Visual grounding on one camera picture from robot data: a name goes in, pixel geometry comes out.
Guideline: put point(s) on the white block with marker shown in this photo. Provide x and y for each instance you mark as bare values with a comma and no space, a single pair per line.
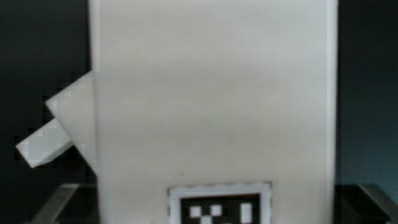
216,111

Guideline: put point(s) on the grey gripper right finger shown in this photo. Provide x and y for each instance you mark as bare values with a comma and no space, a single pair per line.
365,206

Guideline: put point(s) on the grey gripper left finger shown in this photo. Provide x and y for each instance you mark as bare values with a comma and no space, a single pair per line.
72,206

